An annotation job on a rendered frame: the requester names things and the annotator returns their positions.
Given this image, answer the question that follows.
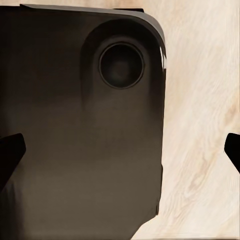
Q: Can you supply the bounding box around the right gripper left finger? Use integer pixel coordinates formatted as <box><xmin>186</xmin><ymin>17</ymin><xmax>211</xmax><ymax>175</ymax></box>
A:
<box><xmin>0</xmin><ymin>133</ymin><xmax>26</xmax><ymax>193</ymax></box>

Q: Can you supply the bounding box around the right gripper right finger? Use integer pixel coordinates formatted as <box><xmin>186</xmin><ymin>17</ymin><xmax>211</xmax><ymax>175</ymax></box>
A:
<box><xmin>224</xmin><ymin>132</ymin><xmax>240</xmax><ymax>172</ymax></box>

